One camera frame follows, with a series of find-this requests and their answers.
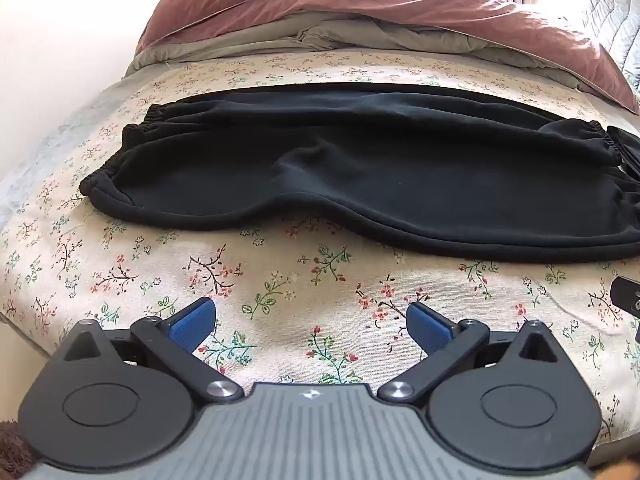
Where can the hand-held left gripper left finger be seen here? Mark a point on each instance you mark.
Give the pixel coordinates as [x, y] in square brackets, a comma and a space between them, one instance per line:
[192, 324]

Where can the black pants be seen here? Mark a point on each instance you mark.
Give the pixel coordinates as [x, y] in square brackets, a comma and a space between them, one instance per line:
[360, 185]

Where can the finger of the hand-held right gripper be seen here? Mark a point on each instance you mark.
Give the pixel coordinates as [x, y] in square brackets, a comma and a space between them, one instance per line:
[625, 295]

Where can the grey quilted headboard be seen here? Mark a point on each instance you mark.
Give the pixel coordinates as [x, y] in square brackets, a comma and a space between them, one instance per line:
[617, 15]

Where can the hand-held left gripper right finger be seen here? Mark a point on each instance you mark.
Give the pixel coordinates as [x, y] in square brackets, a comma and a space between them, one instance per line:
[425, 325]

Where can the folded black garment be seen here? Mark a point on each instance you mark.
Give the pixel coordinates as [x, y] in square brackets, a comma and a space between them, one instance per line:
[627, 152]

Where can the floral bed sheet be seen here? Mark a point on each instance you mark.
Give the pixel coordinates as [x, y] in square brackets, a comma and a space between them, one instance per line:
[300, 285]

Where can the pink and grey duvet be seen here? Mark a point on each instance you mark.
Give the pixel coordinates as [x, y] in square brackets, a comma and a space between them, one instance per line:
[450, 15]

